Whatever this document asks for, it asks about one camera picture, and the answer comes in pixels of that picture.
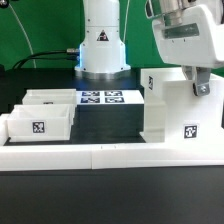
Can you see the white marker tag sheet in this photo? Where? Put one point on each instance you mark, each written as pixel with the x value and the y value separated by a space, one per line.
pixel 109 97

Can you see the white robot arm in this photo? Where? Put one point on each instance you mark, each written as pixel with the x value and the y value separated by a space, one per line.
pixel 102 53

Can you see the white drawer box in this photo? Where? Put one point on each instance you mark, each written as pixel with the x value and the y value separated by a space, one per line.
pixel 43 122
pixel 50 96

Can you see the white front drawer box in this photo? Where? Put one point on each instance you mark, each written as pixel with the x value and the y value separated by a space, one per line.
pixel 43 122

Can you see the white U-shaped fence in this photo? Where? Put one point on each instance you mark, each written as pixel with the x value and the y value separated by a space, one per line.
pixel 107 156

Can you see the white drawer cabinet frame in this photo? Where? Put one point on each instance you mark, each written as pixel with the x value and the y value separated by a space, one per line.
pixel 173 113

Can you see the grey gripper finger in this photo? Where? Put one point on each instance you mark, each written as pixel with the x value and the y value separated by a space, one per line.
pixel 200 77

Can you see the white rear drawer box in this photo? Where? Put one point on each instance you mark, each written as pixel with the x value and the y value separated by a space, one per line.
pixel 50 96

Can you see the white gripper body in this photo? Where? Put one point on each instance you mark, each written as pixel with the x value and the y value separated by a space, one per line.
pixel 191 35

